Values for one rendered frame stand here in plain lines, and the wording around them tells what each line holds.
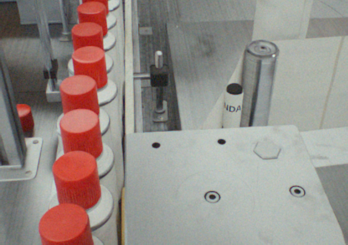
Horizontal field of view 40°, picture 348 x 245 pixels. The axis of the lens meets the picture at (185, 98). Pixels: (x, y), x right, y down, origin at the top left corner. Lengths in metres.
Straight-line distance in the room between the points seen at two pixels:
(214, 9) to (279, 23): 0.43
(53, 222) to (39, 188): 0.38
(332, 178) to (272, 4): 0.26
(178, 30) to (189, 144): 0.67
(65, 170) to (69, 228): 0.05
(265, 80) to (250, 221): 0.31
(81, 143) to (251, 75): 0.22
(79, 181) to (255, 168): 0.14
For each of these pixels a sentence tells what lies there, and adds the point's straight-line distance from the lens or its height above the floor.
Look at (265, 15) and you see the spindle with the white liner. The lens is 0.74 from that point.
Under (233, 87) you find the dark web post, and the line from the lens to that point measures 0.47.
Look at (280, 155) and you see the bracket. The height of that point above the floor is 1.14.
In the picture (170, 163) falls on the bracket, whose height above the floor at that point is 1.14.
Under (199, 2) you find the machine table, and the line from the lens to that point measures 1.17.
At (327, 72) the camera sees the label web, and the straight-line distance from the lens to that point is 0.62.
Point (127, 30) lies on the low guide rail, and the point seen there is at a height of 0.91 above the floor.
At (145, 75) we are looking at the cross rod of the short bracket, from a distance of 0.77.
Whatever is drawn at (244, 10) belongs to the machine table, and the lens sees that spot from 1.15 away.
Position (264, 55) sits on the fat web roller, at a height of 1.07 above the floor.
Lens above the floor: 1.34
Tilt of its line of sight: 37 degrees down
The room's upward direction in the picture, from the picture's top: 1 degrees clockwise
